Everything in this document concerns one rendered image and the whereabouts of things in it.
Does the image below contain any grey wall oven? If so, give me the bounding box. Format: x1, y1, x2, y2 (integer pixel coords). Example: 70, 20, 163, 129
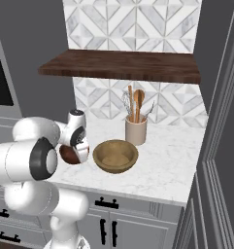
0, 15, 24, 121

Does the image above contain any dark wooden shelf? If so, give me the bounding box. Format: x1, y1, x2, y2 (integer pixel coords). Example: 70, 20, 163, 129
37, 49, 202, 85

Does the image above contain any beige utensil pot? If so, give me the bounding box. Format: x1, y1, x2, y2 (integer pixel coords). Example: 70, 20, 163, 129
124, 115, 149, 147

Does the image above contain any wooden spoon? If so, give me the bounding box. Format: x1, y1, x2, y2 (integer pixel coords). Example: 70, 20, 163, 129
133, 89, 146, 124

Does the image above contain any wooden spatula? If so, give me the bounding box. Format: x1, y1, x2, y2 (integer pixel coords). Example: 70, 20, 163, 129
127, 85, 136, 124

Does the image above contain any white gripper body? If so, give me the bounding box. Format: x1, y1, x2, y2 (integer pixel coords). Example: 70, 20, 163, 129
72, 138, 90, 163

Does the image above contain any olive wooden large bowl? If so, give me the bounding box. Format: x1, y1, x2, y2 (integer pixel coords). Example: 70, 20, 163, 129
92, 139, 140, 174

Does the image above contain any black cupboard door handle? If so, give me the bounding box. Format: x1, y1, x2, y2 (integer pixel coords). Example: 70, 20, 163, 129
99, 218, 108, 246
111, 220, 119, 248

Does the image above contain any grey cabinet door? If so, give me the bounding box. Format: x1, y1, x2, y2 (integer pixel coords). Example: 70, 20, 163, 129
173, 0, 234, 249

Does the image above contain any black drawer handle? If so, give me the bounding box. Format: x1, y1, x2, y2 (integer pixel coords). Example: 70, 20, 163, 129
0, 231, 22, 244
0, 208, 11, 219
94, 196, 120, 210

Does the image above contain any grey drawer front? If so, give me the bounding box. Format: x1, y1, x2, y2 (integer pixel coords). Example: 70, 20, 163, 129
84, 190, 184, 222
0, 220, 54, 249
0, 194, 53, 230

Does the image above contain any metal whisk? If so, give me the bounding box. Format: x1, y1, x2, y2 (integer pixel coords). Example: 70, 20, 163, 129
121, 89, 133, 117

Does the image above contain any grey cupboard door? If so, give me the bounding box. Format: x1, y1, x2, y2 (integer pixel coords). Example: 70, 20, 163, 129
77, 207, 111, 249
108, 210, 182, 249

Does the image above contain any dark brown small bowl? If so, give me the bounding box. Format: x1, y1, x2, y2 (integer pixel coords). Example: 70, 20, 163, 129
58, 144, 83, 165

